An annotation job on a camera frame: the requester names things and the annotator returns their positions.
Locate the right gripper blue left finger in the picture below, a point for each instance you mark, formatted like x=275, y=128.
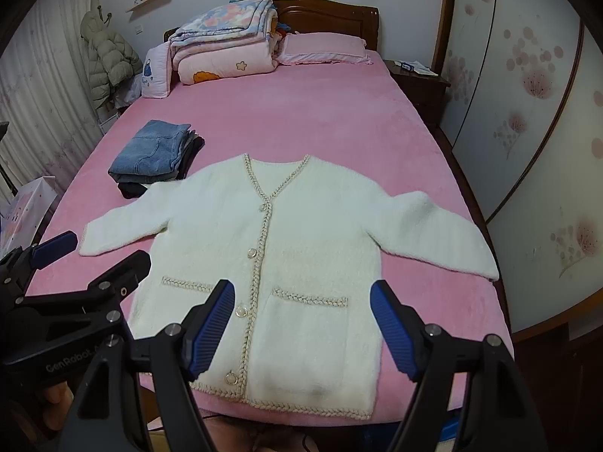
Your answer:
x=178, y=355

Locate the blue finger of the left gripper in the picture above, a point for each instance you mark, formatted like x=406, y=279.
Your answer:
x=54, y=249
x=123, y=278

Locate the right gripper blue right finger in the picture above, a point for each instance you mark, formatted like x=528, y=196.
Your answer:
x=425, y=353

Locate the white fluffy cardigan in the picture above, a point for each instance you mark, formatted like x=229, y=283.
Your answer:
x=302, y=245

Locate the person left hand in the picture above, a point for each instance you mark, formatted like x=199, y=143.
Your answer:
x=60, y=398

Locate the folded black garment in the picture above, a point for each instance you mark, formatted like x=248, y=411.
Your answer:
x=135, y=187

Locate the white curtain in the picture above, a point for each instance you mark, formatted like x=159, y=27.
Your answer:
x=53, y=126

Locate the olive puffer jacket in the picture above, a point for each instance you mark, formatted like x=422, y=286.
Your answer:
x=112, y=60

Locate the white pink cartoon pillow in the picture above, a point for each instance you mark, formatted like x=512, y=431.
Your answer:
x=157, y=72

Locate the dark wooden nightstand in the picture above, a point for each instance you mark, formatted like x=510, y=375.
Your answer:
x=426, y=93

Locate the items on nightstand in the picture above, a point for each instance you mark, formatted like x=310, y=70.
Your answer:
x=415, y=67

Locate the folded floral quilt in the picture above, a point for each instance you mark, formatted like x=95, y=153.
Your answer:
x=232, y=24

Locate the dark wooden headboard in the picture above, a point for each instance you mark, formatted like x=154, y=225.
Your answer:
x=314, y=16

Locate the floral wardrobe door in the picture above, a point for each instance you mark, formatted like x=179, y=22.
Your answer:
x=524, y=119

